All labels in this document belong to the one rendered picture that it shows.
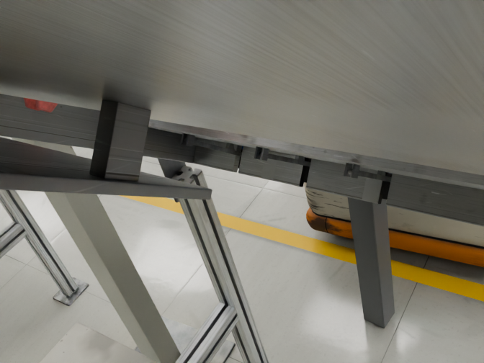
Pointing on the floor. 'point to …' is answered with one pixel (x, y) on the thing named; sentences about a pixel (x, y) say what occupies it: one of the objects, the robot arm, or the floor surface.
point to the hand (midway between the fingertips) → (40, 101)
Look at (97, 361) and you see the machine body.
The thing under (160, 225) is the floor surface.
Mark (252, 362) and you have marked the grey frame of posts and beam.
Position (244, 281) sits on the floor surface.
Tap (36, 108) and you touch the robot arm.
